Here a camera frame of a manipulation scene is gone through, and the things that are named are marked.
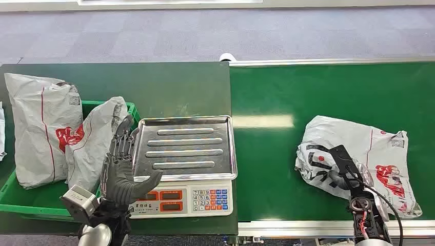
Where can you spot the white electronic scale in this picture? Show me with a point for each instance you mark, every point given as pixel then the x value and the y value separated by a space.
pixel 183 200

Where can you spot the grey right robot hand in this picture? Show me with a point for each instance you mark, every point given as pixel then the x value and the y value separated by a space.
pixel 365 176

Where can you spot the small grey mailer bag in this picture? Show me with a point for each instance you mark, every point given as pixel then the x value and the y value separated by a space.
pixel 89 152

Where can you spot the aluminium conveyor frame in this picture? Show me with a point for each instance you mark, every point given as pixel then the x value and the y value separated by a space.
pixel 292 228

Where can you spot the white bag edge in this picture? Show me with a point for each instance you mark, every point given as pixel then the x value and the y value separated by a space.
pixel 1 135

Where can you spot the large grey mailer bag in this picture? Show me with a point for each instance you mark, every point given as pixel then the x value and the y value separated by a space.
pixel 34 132

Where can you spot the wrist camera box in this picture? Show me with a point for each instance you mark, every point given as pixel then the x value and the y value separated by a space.
pixel 343 159
pixel 78 201

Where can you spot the green plastic crate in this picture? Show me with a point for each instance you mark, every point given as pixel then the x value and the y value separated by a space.
pixel 30 200

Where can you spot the green conveyor belt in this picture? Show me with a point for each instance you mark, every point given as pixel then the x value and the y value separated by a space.
pixel 272 163

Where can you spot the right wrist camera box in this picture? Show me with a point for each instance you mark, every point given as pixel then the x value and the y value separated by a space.
pixel 343 159

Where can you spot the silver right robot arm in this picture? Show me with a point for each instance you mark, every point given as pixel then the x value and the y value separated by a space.
pixel 368 220

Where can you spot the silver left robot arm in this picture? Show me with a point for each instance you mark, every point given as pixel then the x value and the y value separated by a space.
pixel 102 227

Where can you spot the grey mailer bag black print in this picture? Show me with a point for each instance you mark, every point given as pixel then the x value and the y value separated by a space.
pixel 353 139

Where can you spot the white conveyor roller end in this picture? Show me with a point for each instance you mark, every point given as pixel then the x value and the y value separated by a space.
pixel 227 57

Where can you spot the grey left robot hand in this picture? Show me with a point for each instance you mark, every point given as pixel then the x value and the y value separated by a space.
pixel 119 180

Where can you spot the steel scale tray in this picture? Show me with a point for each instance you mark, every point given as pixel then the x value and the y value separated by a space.
pixel 185 146

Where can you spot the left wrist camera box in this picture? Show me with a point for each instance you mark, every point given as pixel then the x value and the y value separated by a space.
pixel 78 201

